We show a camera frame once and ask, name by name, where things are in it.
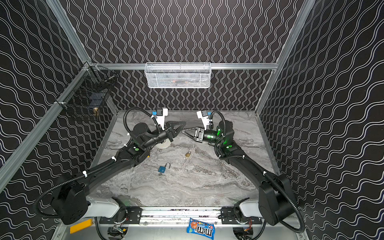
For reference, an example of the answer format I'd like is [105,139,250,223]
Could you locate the black wire basket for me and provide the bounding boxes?
[58,66,118,122]

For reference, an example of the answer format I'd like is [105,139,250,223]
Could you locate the blue padlock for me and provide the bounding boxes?
[158,163,171,176]

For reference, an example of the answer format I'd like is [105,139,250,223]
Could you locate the yellow block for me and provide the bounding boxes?
[70,219,93,234]

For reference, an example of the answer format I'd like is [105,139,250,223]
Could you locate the white mesh basket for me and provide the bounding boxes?
[144,62,212,89]

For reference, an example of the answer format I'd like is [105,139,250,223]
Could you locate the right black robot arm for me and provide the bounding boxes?
[183,111,305,234]

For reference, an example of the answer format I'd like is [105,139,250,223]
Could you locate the white tape roll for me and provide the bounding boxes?
[156,140,171,149]

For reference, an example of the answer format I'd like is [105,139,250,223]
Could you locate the M&M's candy bag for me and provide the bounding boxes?
[186,218,216,240]

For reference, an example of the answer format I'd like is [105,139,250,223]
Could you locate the brass item in black basket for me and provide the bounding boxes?
[93,107,100,117]

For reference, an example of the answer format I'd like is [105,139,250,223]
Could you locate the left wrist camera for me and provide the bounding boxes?
[152,108,169,130]

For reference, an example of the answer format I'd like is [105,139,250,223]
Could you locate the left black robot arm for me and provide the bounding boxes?
[33,107,186,225]

